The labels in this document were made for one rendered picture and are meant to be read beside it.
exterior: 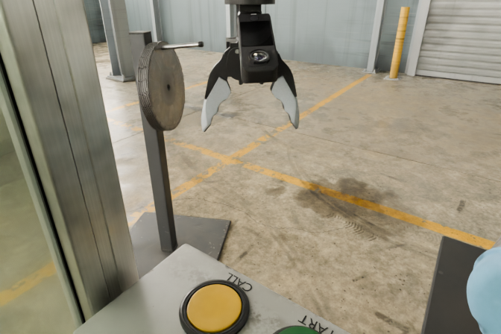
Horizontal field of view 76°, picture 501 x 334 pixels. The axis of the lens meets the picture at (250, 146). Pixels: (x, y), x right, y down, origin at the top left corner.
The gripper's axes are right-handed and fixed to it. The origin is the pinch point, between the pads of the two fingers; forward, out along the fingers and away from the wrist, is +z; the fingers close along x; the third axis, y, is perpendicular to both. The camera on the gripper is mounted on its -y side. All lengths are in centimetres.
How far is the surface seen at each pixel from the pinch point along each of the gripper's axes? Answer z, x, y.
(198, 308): 0.9, 6.3, -30.7
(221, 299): 0.9, 4.7, -30.0
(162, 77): 6, 26, 70
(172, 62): 3, 24, 81
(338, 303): 91, -39, 40
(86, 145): -10.8, 12.9, -27.3
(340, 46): 57, -203, 528
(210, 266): 1.3, 5.6, -26.3
